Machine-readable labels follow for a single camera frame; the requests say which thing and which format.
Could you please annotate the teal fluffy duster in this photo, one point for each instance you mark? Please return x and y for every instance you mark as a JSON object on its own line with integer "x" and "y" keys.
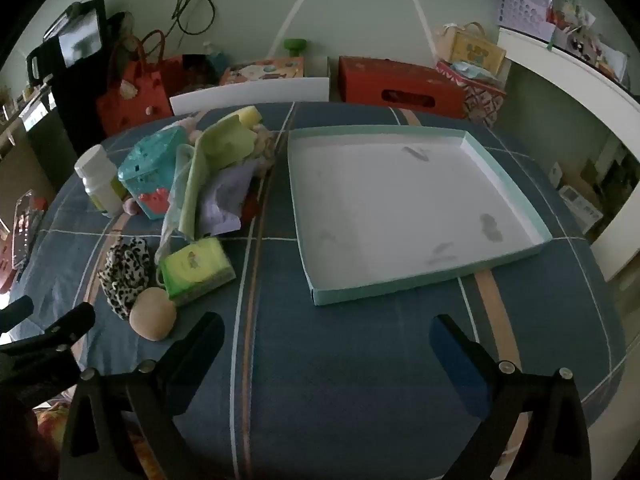
{"x": 215, "y": 60}

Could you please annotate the white pill bottle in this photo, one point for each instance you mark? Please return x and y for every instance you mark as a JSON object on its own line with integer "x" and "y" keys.
{"x": 97, "y": 175}

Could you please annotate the plaid blue tablecloth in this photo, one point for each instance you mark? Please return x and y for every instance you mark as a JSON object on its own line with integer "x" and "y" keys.
{"x": 350, "y": 360}

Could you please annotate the red cardboard box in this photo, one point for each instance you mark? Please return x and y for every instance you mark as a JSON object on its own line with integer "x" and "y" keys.
{"x": 390, "y": 80}

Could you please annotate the teal plastic toy box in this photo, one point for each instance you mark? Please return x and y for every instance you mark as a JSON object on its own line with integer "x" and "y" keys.
{"x": 150, "y": 170}

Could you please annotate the green tissue packet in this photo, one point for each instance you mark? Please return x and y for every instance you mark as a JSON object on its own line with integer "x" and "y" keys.
{"x": 197, "y": 265}

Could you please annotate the red wooden cabinet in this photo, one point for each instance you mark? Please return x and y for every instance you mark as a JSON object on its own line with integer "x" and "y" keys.
{"x": 130, "y": 105}

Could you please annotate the yellow sponge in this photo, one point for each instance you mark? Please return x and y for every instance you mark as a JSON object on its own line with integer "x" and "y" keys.
{"x": 248, "y": 116}

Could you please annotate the green knob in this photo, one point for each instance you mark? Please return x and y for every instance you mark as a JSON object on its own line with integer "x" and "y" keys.
{"x": 295, "y": 46}

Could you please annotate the purple perforated basket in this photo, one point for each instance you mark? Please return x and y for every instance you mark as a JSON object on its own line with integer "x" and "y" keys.
{"x": 520, "y": 5}

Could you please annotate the white chair back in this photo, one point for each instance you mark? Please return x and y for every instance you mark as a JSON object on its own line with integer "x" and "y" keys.
{"x": 250, "y": 92}

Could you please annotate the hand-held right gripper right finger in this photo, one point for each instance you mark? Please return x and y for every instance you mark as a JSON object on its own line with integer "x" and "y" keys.
{"x": 457, "y": 365}

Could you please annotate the white carton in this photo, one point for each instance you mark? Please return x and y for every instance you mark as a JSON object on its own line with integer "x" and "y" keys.
{"x": 580, "y": 210}

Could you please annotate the clear plastic case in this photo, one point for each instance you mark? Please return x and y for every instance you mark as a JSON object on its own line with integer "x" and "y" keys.
{"x": 27, "y": 230}

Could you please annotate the light green cloth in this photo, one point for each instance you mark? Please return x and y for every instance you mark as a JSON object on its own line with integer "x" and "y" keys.
{"x": 220, "y": 150}

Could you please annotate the clear plastic bin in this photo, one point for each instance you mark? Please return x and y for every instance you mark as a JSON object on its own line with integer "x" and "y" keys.
{"x": 400, "y": 210}

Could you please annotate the red soft item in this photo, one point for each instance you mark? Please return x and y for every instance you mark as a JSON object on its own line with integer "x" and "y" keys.
{"x": 251, "y": 210}

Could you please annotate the grey screen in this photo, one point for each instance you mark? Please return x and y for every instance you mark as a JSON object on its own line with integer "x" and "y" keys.
{"x": 75, "y": 37}

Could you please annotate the patterned gift bag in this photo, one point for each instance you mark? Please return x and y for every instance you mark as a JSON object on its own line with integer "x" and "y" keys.
{"x": 480, "y": 100}

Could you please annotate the leopard print scrunchie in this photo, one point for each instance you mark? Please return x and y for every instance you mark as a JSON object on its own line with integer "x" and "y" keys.
{"x": 125, "y": 270}

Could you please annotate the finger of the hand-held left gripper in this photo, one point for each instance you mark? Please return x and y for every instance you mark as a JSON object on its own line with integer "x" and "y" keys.
{"x": 17, "y": 310}
{"x": 70, "y": 325}

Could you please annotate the colourful picture board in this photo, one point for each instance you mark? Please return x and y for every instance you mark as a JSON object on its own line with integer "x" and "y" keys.
{"x": 260, "y": 70}

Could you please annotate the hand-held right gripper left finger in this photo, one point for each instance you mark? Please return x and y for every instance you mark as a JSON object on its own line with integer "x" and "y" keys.
{"x": 195, "y": 365}

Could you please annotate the light purple cloth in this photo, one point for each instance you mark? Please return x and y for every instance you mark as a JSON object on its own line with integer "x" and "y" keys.
{"x": 225, "y": 195}

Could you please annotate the beige round puff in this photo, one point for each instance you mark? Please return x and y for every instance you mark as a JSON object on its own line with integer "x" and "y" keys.
{"x": 152, "y": 315}

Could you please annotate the white shelf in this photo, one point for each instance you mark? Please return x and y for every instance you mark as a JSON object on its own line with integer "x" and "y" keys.
{"x": 575, "y": 75}

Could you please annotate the black stand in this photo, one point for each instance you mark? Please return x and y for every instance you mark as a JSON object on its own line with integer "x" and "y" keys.
{"x": 75, "y": 100}

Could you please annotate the row of colourful packets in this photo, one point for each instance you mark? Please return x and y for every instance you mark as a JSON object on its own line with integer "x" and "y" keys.
{"x": 580, "y": 25}

